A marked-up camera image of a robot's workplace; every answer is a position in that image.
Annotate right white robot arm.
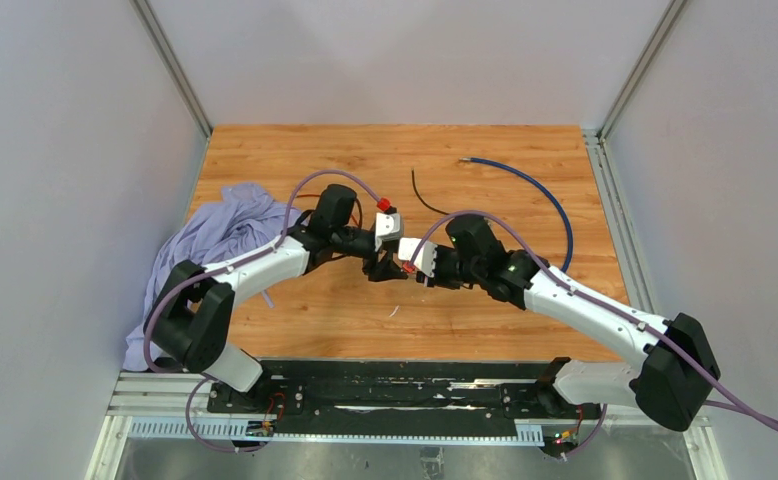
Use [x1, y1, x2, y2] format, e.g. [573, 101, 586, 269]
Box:
[398, 211, 720, 432]

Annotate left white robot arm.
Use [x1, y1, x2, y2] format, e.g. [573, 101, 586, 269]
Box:
[144, 184, 406, 413]

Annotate lavender cloth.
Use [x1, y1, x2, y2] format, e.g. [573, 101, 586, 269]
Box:
[123, 182, 301, 372]

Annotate black cable lock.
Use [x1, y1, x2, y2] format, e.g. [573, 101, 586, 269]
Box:
[410, 169, 453, 217]

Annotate blue cable lock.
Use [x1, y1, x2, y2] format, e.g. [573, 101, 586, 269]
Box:
[459, 156, 574, 274]

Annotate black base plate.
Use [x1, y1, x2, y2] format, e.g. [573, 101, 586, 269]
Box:
[206, 359, 601, 438]

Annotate aluminium frame rails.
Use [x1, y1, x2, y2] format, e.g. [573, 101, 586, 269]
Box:
[87, 373, 727, 479]

